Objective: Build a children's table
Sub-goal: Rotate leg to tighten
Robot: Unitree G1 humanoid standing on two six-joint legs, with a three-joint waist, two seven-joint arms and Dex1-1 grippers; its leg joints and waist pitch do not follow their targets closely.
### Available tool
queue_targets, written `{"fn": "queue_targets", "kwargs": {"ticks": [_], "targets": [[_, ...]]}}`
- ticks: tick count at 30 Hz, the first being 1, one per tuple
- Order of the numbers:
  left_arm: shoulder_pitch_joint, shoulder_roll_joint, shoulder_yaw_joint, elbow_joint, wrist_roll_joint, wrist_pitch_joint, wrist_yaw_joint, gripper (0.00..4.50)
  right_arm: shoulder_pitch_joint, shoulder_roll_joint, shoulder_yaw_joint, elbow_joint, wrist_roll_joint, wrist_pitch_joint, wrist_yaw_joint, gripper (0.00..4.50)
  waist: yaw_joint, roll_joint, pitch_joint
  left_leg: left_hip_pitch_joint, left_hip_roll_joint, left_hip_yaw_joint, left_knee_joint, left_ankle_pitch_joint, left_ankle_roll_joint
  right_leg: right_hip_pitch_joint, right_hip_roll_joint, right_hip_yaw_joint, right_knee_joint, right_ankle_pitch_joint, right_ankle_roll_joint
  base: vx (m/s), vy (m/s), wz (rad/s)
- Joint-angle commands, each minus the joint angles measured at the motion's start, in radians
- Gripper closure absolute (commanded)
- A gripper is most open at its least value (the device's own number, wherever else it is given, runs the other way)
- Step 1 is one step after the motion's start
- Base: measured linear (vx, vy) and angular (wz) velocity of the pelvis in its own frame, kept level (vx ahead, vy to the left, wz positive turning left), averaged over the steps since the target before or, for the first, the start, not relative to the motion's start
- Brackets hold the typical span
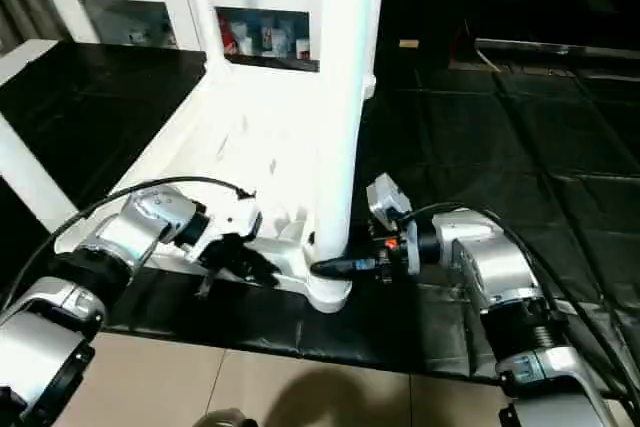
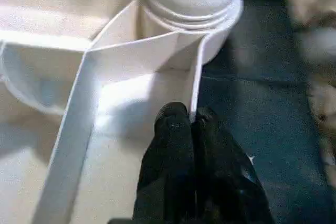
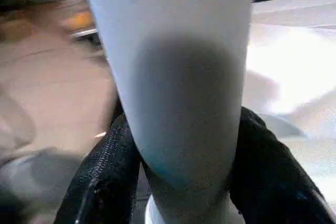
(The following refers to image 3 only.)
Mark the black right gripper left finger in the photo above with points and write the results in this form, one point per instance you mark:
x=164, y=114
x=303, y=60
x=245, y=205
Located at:
x=105, y=182

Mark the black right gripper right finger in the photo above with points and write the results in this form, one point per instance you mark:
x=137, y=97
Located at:
x=273, y=177

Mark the white plastic table top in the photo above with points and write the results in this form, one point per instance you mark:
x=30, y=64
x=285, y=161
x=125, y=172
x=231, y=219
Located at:
x=294, y=77

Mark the white plastic table leg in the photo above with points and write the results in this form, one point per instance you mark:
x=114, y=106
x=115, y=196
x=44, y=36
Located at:
x=173, y=77

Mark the white rounded machine part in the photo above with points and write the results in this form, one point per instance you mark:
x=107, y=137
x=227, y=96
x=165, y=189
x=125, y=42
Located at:
x=37, y=177

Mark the white basket with yellow item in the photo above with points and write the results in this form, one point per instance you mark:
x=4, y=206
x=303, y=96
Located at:
x=81, y=24

